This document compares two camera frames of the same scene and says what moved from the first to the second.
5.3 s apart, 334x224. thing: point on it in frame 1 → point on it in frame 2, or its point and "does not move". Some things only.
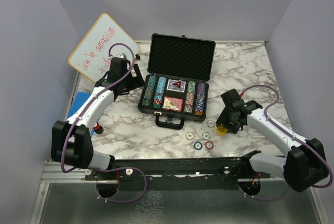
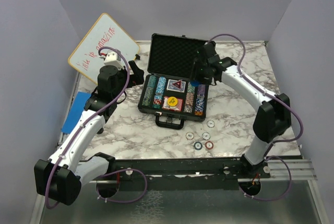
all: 178,83 does not move
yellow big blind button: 221,130 → 172,101
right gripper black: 233,128 → 197,65
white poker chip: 189,136 does not move
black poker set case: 176,85 does not move
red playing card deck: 173,104 does not move
